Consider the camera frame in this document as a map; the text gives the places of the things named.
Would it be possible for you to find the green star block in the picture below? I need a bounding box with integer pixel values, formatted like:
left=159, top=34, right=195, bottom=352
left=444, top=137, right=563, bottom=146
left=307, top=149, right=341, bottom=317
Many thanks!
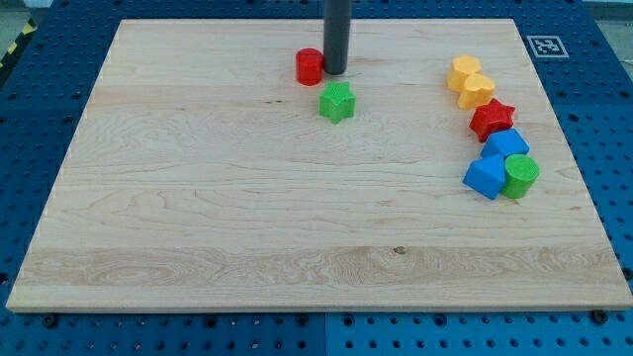
left=317, top=81, right=356, bottom=125

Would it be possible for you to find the yellow hexagon block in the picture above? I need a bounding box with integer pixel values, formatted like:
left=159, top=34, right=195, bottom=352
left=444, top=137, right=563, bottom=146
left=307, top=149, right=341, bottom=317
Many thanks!
left=446, top=54, right=482, bottom=92

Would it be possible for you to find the red star block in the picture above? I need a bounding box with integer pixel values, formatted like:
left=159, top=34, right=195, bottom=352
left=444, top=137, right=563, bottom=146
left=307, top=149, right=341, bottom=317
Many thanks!
left=469, top=98, right=515, bottom=142

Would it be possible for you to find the light wooden board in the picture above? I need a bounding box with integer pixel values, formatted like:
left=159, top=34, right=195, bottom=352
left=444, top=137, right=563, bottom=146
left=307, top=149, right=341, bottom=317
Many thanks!
left=7, top=19, right=632, bottom=313

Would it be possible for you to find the red cylinder block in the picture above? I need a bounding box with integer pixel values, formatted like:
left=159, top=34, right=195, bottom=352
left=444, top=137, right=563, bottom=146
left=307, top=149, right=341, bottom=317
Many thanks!
left=296, top=47, right=323, bottom=86

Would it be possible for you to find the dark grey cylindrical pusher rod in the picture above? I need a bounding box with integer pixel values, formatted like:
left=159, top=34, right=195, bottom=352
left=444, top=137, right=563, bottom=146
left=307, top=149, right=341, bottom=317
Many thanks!
left=323, top=0, right=351, bottom=75

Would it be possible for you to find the blue triangle block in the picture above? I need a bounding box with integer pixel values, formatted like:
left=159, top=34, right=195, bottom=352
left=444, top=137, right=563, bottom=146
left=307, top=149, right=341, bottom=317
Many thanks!
left=463, top=155, right=505, bottom=200

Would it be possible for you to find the yellow heart block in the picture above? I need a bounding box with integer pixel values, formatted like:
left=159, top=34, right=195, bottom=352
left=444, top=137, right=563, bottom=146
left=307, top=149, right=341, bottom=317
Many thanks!
left=457, top=74, right=497, bottom=110

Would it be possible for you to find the blue cube block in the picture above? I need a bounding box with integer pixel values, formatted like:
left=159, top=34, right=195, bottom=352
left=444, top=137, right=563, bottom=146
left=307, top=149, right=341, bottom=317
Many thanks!
left=481, top=129, right=530, bottom=158

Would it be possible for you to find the green cylinder block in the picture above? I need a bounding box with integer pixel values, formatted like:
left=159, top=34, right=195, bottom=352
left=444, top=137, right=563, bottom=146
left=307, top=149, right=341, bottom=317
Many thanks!
left=500, top=154, right=540, bottom=199

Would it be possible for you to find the white fiducial marker tag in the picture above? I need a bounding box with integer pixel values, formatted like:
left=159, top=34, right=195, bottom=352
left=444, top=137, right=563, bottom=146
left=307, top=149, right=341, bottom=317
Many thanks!
left=527, top=35, right=569, bottom=58

